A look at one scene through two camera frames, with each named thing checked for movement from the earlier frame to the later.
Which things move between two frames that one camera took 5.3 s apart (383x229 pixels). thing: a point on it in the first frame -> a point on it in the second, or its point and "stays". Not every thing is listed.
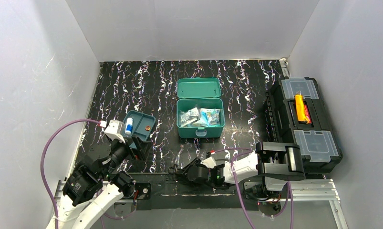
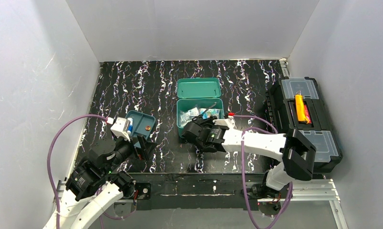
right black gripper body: x=193 y=171 -> x=194 y=133
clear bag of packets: x=189 y=116 stays
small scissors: x=173 y=169 -> x=200 y=116
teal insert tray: x=143 y=126 stays
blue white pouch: x=210 y=117 stays
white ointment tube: x=129 y=126 stays
